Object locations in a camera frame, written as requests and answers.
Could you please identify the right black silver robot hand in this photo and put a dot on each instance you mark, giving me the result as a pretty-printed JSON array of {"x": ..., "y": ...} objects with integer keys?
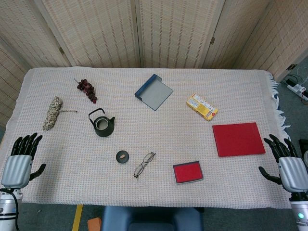
[{"x": 293, "y": 173}]

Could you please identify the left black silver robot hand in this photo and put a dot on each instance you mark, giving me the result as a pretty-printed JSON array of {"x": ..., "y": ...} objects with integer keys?
[{"x": 16, "y": 170}]

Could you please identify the black teapot lid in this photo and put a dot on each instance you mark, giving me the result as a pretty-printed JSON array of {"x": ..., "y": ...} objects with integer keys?
[{"x": 123, "y": 157}]

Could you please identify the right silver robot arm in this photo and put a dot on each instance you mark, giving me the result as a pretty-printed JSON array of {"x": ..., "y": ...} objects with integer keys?
[{"x": 300, "y": 211}]

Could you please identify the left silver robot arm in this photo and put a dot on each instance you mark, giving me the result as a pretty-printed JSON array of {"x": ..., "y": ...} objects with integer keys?
[{"x": 6, "y": 207}]

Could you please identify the black cast iron teapot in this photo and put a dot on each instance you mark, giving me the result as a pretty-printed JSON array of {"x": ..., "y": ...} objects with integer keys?
[{"x": 104, "y": 130}]

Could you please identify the large red folder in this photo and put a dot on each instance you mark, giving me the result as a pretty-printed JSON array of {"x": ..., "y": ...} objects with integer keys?
[{"x": 238, "y": 139}]

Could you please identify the white power strip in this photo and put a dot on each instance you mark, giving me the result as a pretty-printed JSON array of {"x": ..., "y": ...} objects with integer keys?
[{"x": 298, "y": 89}]

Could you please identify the orange block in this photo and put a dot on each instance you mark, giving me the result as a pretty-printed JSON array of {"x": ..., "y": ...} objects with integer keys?
[{"x": 94, "y": 225}]

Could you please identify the small red ink pad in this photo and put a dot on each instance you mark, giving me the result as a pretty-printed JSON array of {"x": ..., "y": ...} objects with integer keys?
[{"x": 188, "y": 172}]

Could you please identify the brass screen hinge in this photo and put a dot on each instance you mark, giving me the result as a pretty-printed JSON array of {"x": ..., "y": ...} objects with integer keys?
[
  {"x": 292, "y": 67},
  {"x": 212, "y": 41},
  {"x": 61, "y": 50}
]

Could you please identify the dark red grape bunch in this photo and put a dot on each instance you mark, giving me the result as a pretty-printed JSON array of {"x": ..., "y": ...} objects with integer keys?
[{"x": 86, "y": 89}]

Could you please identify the yellow snack box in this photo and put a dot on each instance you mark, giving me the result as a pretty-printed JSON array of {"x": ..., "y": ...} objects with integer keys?
[{"x": 201, "y": 107}]

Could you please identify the thin-framed folded eyeglasses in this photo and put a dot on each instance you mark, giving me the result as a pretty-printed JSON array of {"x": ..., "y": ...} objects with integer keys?
[{"x": 144, "y": 163}]

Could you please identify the white woven tablecloth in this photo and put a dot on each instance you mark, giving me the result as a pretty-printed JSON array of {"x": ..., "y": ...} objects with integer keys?
[{"x": 154, "y": 134}]

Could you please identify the blue open file box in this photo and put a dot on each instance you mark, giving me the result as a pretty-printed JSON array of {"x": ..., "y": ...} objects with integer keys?
[{"x": 156, "y": 95}]

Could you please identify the woven folding screen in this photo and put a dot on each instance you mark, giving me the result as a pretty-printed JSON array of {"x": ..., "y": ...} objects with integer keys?
[{"x": 168, "y": 31}]

